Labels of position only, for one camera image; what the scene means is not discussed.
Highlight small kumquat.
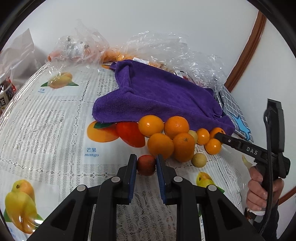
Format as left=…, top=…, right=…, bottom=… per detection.
left=209, top=127, right=225, bottom=139
left=204, top=138, right=222, bottom=155
left=196, top=128, right=210, bottom=146

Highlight orange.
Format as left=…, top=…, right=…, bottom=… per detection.
left=147, top=133, right=174, bottom=160
left=173, top=133, right=195, bottom=163
left=138, top=115, right=164, bottom=137
left=164, top=116, right=190, bottom=139

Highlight person's right hand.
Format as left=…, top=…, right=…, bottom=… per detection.
left=246, top=166, right=285, bottom=211

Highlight white paper bag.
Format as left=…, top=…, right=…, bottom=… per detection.
left=1, top=29, right=41, bottom=91

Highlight small red apple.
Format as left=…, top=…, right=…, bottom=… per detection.
left=137, top=155, right=156, bottom=176

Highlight purple towel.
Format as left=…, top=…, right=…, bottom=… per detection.
left=92, top=60, right=235, bottom=135

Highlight clear plastic bag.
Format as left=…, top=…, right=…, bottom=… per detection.
left=101, top=29, right=228, bottom=98
left=48, top=20, right=109, bottom=63

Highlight small yellow-green fruit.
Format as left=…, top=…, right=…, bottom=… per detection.
left=188, top=130, right=198, bottom=144

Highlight clear plastic bag left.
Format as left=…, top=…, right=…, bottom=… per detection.
left=48, top=20, right=109, bottom=63

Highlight brown wooden door frame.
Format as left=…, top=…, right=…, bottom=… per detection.
left=225, top=11, right=267, bottom=92

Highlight clear plastic bag right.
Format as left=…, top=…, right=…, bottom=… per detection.
left=101, top=29, right=228, bottom=98

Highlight pale round fruit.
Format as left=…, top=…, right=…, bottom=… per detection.
left=191, top=153, right=207, bottom=168

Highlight grey checked book blue star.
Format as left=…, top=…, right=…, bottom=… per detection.
left=216, top=87, right=253, bottom=143

